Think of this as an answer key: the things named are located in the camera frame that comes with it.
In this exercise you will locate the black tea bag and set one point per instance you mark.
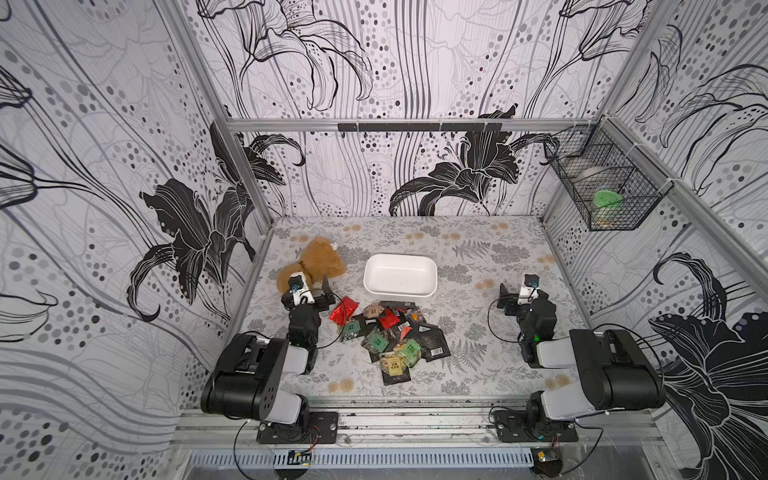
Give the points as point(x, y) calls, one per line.
point(433, 343)

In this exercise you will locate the yellow label tea bag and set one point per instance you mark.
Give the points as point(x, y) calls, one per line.
point(394, 369)

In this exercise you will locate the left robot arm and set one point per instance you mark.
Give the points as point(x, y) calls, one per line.
point(245, 382)

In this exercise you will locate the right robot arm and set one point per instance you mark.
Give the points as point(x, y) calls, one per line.
point(613, 372)

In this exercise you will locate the shiny red foil tea bag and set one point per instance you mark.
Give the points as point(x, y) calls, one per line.
point(344, 311)

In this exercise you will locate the green label tea bag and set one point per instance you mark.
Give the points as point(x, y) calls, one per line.
point(378, 342)
point(352, 329)

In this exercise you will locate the white storage box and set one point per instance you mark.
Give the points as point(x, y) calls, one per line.
point(401, 276)

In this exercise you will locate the brown teddy bear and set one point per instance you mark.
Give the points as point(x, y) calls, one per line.
point(319, 259)

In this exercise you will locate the green lid in basket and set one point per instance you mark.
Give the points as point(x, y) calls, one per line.
point(607, 199)

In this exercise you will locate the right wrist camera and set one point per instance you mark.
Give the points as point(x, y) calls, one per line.
point(529, 289)

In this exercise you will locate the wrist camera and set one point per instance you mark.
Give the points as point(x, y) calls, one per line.
point(299, 290)
point(529, 289)

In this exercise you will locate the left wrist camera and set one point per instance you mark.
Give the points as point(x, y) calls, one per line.
point(299, 290)

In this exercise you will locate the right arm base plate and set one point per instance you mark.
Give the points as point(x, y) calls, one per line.
point(513, 426)

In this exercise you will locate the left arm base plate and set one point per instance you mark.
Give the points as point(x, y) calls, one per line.
point(311, 428)

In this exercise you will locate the black wire basket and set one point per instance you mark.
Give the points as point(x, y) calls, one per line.
point(591, 158)

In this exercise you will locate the black bar on rail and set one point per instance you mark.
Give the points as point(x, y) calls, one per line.
point(419, 127)

